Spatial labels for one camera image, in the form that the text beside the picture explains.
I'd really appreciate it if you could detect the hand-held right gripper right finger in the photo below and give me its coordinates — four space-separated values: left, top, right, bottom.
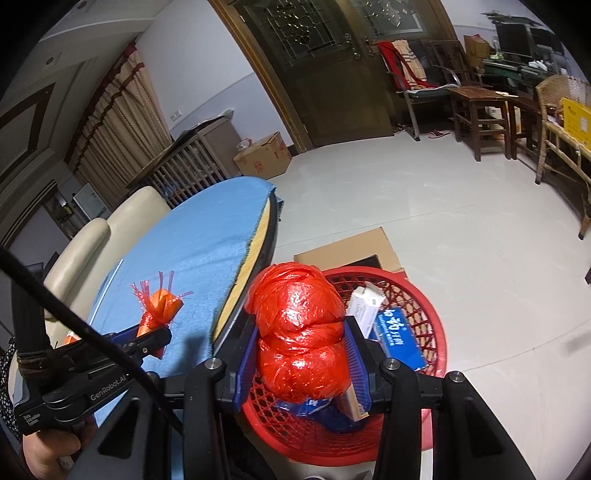
344 316 536 480

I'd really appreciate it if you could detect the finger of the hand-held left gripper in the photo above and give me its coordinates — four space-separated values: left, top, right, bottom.
110 325 141 346
99 327 173 367

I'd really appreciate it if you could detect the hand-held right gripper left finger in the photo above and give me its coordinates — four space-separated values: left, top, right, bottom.
76 323 259 480

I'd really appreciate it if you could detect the small tan carton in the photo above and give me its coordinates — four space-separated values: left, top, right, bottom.
339 388 370 422

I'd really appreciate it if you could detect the orange plastic bag bundle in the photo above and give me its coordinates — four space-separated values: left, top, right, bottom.
130 271 195 358

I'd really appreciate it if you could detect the blue carton box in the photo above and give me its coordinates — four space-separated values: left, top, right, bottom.
369 308 428 372

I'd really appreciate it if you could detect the blue plastic bag bundle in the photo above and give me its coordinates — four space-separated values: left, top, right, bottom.
277 397 356 432

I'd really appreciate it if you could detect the red plastic bag bundle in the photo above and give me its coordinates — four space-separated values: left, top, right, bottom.
245 262 347 402

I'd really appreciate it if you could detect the white medicine box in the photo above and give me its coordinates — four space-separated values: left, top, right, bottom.
345 282 386 340

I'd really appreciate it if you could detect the red plastic basket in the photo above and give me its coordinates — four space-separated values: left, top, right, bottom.
242 267 448 464

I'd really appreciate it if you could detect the person's left hand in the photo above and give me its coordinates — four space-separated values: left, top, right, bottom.
21 415 100 480

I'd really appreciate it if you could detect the cream leather sofa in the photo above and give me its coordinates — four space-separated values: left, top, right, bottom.
7 185 172 407

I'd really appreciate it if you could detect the blue tablecloth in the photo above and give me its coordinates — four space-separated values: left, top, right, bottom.
88 176 278 480

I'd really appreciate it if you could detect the round wooden table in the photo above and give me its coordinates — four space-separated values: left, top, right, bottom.
210 191 283 358

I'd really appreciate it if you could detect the flattened cardboard sheet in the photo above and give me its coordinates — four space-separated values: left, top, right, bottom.
293 226 407 278

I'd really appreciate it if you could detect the white board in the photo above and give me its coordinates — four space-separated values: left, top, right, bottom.
73 182 112 220

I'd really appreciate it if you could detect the wooden baby crib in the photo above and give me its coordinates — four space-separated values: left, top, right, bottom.
127 115 243 208

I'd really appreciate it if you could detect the beige curtain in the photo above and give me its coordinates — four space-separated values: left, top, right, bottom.
65 39 169 208

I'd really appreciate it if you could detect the large cardboard box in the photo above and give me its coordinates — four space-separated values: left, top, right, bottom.
233 131 293 180

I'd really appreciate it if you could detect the dark wooden double door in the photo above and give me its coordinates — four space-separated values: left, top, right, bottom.
210 0 455 148

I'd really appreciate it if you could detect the dark wooden stool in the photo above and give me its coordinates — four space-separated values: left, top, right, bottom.
447 86 509 161

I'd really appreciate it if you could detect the red striped towel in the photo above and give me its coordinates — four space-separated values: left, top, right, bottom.
379 39 428 90

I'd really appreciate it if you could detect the dark wooden side table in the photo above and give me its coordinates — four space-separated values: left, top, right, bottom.
505 95 541 160

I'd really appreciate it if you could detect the carved wooden chair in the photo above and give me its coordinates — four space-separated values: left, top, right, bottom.
429 39 481 86

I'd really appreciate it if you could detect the yellow flat box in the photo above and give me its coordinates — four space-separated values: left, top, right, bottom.
558 98 591 151

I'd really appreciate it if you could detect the wicker armchair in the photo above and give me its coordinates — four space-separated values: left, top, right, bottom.
534 74 591 241

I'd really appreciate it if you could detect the cluttered computer desk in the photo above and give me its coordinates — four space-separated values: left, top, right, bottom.
482 55 568 93

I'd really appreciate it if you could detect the open brown carton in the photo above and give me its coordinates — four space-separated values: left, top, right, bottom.
464 34 490 70

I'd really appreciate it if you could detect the black monitor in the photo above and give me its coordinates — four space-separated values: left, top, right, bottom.
496 23 529 58

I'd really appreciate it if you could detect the black cable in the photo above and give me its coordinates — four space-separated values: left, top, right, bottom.
0 246 188 437

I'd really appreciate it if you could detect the metal frame chair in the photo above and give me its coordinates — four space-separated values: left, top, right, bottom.
378 39 492 141

